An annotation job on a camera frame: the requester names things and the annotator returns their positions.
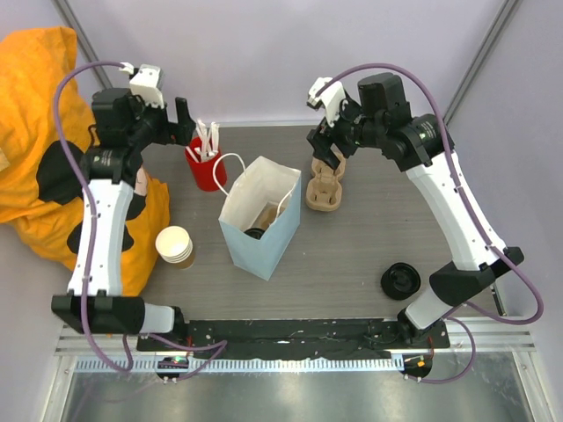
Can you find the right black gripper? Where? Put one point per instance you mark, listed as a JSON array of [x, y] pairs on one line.
[[319, 139]]

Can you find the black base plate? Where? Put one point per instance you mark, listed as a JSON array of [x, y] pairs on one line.
[[301, 339]]

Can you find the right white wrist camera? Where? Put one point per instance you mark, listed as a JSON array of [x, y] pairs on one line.
[[329, 99]]

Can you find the brown pulp cup carrier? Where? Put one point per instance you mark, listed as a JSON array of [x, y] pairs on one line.
[[266, 217]]

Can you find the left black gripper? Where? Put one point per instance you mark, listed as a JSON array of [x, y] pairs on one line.
[[179, 133]]

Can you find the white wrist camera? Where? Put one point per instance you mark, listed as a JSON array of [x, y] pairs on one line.
[[329, 99], [146, 82]]

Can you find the single black cup lid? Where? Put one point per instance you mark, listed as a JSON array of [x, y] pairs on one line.
[[255, 233]]

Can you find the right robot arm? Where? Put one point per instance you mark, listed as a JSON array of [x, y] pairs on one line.
[[382, 119]]

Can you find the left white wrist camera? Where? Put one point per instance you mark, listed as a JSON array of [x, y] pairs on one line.
[[146, 82]]

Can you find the paper cup stack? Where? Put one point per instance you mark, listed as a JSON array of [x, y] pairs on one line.
[[176, 247]]

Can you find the brown cup carrier stack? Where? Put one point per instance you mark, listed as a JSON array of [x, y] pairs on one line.
[[324, 190]]

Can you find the orange cartoon cloth bag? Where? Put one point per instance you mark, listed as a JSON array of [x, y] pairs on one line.
[[40, 194]]

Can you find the black lid stack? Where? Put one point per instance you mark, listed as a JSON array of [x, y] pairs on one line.
[[400, 281]]

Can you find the light blue paper bag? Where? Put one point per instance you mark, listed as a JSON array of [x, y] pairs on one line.
[[262, 183]]

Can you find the red cup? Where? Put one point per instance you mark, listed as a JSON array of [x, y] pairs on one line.
[[208, 175]]

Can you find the white slotted cable duct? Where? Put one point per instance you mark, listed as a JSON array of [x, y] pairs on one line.
[[171, 365]]

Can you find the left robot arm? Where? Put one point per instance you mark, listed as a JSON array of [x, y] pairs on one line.
[[125, 123]]

